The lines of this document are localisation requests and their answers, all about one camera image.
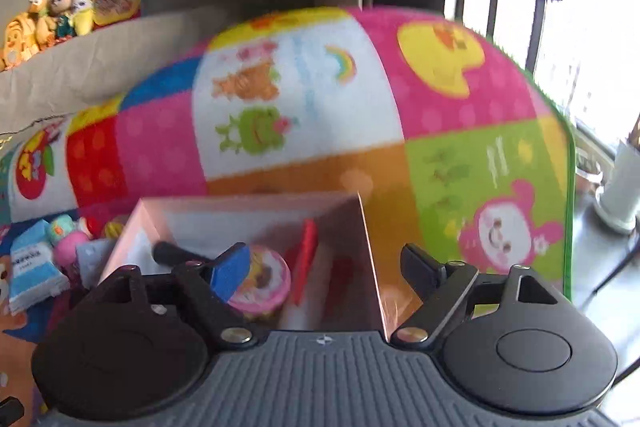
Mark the pink cardboard box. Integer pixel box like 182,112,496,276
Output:
97,191,390,344

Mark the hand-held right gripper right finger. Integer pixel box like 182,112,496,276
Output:
390,243,556,350

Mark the pink round tin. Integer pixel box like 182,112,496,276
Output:
227,244,292,322

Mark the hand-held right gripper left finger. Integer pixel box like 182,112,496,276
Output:
107,243,256,352

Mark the colourful printed play mat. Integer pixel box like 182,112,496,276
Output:
0,6,576,427

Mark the red item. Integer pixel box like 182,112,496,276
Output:
290,219,321,305

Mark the black handle-shaped item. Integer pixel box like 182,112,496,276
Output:
152,241,216,269

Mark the blue tissue packet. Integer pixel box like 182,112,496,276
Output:
9,221,72,314

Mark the pink toy bottle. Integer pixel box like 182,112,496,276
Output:
47,214,93,265

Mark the banana plush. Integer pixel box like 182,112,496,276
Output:
72,0,96,35

